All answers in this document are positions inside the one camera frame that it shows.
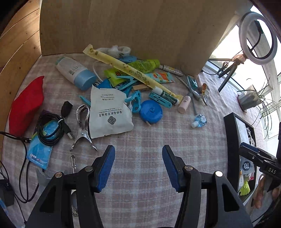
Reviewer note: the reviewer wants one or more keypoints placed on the yellow green shuttlecock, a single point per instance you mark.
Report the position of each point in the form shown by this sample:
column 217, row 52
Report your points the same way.
column 244, row 189

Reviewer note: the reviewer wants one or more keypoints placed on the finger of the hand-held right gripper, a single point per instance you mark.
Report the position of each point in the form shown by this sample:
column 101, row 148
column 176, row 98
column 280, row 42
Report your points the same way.
column 249, row 146
column 247, row 153

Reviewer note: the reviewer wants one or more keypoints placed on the white paper sachet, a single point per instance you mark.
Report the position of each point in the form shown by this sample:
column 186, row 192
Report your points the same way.
column 109, row 114

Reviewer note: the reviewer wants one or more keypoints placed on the large silver metal clip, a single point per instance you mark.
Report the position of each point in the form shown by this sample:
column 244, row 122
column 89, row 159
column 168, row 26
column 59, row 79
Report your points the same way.
column 82, row 133
column 73, row 163

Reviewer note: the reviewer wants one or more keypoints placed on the potted spider plant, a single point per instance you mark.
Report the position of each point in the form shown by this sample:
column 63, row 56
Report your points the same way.
column 249, row 99

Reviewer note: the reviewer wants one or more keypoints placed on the black power adapter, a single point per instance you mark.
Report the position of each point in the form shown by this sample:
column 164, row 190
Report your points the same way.
column 6, row 193

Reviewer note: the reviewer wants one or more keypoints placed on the black storage box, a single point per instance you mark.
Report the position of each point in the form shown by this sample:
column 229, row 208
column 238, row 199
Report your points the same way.
column 231, row 149

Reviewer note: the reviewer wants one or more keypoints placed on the small pink bottle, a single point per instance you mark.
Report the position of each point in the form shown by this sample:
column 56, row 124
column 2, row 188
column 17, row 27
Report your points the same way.
column 184, row 104

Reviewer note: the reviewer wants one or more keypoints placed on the wooden clothes peg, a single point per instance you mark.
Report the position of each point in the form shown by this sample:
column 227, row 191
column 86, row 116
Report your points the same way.
column 140, row 87

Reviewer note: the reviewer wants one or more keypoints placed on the lime green tube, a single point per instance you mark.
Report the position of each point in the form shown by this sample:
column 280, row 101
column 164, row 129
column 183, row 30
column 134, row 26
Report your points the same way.
column 144, row 65

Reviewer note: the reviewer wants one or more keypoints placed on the white window frame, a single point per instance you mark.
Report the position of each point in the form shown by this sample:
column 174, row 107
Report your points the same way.
column 272, row 74

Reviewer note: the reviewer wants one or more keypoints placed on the grey packet with black logo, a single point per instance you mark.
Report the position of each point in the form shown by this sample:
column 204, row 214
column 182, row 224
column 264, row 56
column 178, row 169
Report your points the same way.
column 247, row 167

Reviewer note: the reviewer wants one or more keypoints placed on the white bottle with blue cap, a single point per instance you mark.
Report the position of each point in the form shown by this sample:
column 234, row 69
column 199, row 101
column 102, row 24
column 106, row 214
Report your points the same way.
column 72, row 70

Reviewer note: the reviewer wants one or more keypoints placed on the white lip balm stick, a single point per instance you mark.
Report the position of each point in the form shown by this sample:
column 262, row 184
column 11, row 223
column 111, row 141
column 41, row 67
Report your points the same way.
column 198, row 81

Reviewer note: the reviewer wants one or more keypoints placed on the teal clothes peg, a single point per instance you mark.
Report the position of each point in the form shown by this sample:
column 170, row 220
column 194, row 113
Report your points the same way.
column 193, row 83

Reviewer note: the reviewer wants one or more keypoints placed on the blue round tape measure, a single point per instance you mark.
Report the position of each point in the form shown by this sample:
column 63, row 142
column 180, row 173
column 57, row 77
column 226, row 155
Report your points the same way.
column 151, row 111

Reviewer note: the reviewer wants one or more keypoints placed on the small blue sanitizer bottle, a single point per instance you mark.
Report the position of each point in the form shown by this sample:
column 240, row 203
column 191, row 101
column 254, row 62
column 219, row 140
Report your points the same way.
column 200, row 120

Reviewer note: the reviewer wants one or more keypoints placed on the pink checked tablecloth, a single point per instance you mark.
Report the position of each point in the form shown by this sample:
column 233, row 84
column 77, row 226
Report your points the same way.
column 140, row 157

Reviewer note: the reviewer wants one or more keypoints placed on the blue face mask packet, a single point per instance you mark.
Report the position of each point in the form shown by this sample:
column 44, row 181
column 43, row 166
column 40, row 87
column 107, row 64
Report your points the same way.
column 39, row 153

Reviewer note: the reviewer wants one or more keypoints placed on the red cloth pouch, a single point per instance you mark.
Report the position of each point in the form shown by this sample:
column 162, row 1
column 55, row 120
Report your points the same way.
column 26, row 105

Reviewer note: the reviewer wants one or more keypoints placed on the black usb adapter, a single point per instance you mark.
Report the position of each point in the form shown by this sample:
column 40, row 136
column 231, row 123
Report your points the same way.
column 67, row 108

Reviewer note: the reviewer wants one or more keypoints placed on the orange sauce sachet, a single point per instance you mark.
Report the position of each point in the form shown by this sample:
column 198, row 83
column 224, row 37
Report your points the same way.
column 205, row 89

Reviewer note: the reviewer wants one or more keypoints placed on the white tissue box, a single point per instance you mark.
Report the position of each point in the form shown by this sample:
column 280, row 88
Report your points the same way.
column 241, row 129

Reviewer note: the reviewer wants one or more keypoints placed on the blue plastic piece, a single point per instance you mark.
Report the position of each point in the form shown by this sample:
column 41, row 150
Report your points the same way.
column 105, row 84

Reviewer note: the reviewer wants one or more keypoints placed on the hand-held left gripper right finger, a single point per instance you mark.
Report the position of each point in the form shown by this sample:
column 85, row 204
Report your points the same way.
column 171, row 168

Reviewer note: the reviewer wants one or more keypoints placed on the yellow toothbrush packet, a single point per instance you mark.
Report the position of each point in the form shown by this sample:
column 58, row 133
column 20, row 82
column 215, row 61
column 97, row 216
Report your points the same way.
column 114, row 60

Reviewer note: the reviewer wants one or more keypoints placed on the grey plastic tool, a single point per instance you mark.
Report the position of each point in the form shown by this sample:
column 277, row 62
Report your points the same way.
column 196, row 93

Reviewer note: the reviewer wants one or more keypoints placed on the light blue plastic clip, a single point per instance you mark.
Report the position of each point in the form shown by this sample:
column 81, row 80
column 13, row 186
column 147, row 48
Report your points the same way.
column 136, row 103

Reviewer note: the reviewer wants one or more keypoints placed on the blue clothes peg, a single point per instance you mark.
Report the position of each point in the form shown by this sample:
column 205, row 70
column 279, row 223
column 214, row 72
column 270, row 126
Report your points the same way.
column 160, row 99
column 129, row 81
column 84, row 99

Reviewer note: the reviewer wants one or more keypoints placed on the white crumpled wrapper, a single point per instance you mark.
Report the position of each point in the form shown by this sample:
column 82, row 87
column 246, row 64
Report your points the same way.
column 118, row 50

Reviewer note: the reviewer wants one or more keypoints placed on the person's right hand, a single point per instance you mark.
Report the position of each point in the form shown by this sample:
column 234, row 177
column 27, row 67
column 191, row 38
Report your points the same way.
column 259, row 193

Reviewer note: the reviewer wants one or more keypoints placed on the colourful printed toothpaste tube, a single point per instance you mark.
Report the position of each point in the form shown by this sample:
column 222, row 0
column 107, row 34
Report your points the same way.
column 162, row 77

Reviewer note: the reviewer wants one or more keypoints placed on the blue grey nail file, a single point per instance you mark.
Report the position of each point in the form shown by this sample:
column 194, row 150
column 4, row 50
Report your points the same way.
column 193, row 105

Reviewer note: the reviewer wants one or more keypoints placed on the white dotted tube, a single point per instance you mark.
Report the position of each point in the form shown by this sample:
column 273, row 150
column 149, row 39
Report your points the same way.
column 171, row 70

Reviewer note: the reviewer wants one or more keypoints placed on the light wooden board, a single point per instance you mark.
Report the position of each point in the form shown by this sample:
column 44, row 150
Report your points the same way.
column 142, row 26

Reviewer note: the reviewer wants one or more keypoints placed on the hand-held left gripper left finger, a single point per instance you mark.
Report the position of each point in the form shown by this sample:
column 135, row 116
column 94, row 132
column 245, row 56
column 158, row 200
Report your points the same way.
column 106, row 168

